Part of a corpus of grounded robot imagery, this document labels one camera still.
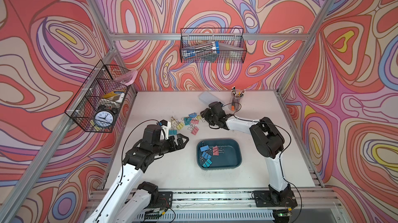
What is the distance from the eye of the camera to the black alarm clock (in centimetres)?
67

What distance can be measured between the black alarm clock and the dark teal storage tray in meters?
0.46

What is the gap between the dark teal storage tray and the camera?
0.84 meters
